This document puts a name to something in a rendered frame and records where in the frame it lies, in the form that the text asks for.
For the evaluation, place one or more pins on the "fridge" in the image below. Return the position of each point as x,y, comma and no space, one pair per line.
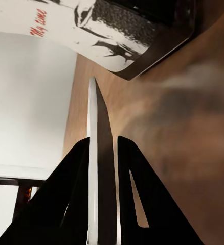
36,80

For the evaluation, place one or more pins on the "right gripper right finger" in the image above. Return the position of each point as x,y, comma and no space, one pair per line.
167,223

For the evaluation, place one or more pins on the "bottle of coffee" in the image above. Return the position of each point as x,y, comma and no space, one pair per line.
124,36

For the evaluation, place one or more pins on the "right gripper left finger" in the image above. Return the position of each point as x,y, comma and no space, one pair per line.
58,213

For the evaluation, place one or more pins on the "countertop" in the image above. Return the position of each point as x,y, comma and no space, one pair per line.
174,112

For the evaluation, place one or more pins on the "saucer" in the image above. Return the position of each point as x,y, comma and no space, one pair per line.
102,204

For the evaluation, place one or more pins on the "gas fireplace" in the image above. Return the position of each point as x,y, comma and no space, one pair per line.
23,197

